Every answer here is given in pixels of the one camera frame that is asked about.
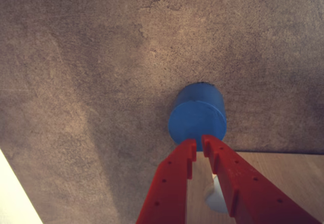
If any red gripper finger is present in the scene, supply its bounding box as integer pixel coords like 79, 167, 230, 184
136, 139, 197, 224
201, 134, 322, 224

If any blue cylinder block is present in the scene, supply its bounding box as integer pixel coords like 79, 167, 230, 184
168, 81, 227, 152

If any wooden shape sorter box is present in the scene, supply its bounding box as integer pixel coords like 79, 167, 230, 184
186, 151, 324, 224

